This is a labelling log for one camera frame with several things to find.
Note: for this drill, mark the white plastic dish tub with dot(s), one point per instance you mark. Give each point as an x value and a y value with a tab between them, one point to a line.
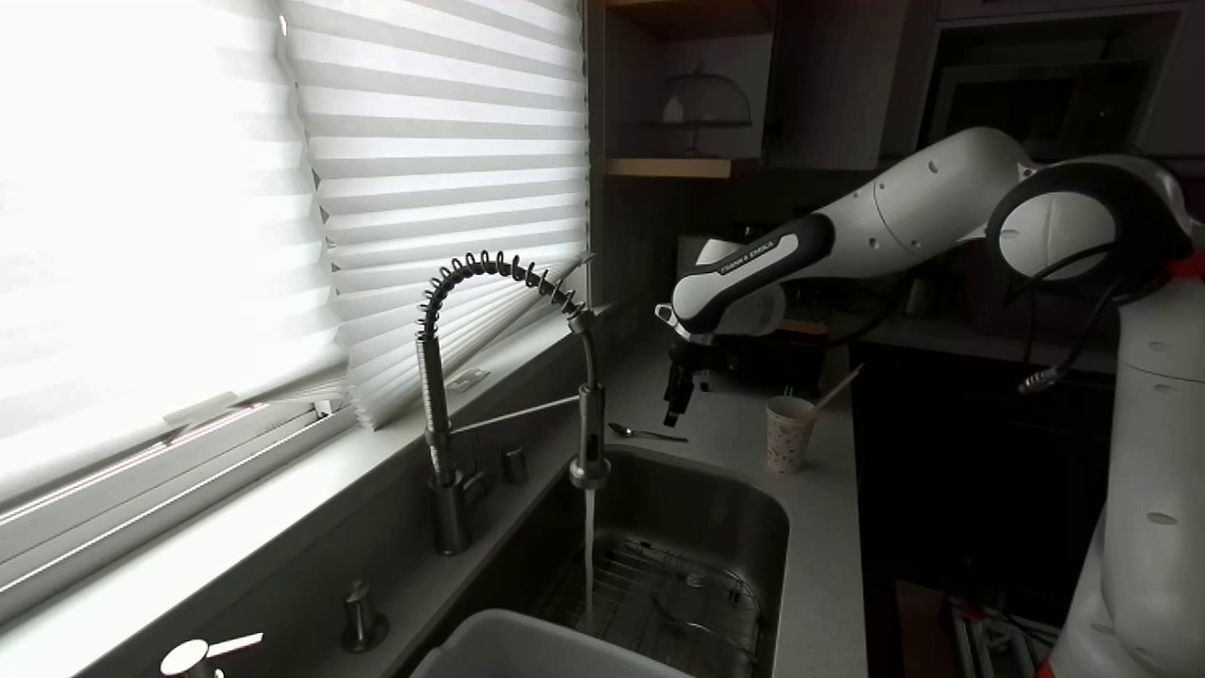
540	647

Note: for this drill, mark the wooden shelf board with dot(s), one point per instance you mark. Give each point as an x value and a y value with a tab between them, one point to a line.
678	167

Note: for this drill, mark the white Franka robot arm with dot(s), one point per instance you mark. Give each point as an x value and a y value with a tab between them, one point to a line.
955	213

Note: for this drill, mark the metal spoon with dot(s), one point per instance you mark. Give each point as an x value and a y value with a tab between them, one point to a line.
642	434

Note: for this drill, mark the small steel counter dispenser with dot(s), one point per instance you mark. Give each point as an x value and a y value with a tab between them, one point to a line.
361	618

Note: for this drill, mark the white window blind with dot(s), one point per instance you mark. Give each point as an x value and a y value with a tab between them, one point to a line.
437	165

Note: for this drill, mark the paper cup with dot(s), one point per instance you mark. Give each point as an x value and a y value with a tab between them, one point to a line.
792	439

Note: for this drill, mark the steel sink basin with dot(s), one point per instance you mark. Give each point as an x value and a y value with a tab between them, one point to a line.
700	503

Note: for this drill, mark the steel spring neck faucet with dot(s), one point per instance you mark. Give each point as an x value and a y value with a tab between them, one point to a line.
437	415

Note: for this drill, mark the wooden stir stick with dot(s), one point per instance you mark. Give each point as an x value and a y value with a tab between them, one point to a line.
838	390

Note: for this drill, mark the short steel cylinder button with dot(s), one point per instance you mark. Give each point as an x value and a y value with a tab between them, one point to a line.
514	465

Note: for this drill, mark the glass cake dome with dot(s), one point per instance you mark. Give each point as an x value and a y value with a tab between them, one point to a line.
706	101

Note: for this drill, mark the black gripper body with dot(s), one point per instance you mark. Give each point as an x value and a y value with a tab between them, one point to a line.
689	365

